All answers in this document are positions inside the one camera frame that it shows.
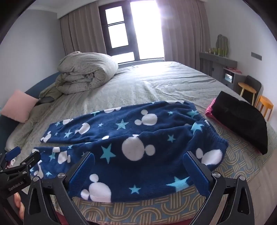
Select cactus shaped decoration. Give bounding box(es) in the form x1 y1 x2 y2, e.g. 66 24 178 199
217 34 230 54

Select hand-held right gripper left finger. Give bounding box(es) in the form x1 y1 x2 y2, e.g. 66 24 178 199
23 151 96 225

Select grey desk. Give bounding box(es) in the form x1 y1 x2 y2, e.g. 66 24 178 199
199 51 247 89

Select chair with dark back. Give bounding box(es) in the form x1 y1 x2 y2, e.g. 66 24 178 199
238 75 262 105

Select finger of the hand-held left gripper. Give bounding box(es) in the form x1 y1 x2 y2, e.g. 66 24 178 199
5 146 21 162
9 151 42 174

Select folded pink garment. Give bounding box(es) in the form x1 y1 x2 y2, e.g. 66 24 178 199
205 98 217 119

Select yellow wooden stool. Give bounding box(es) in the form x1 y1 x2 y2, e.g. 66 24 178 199
255 95 274 122

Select person's left hand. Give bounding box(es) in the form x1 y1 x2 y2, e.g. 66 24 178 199
13 192 26 219

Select navy star print fleece pants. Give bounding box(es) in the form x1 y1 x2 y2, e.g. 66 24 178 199
30 101 229 203

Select folded black garment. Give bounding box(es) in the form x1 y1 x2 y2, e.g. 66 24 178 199
211 91 273 155

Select pink pillow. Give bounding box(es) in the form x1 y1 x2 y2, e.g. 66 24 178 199
1 90 39 123

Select dark framed window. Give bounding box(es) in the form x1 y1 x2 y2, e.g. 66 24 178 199
98 0 165 64

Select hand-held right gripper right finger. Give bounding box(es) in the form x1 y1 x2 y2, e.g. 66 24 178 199
183 151 256 225

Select grey cloth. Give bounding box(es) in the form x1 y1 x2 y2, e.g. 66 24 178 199
38 96 55 104

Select green cups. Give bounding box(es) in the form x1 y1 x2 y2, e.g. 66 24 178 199
208 47 227 56

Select folded beige duvet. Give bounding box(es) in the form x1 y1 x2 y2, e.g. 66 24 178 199
55 51 119 94

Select beige curtain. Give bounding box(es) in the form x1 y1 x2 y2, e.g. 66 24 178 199
59 2 108 57
156 0 212 63

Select bed with grey-green sheet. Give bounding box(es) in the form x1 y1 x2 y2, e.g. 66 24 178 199
0 61 277 225

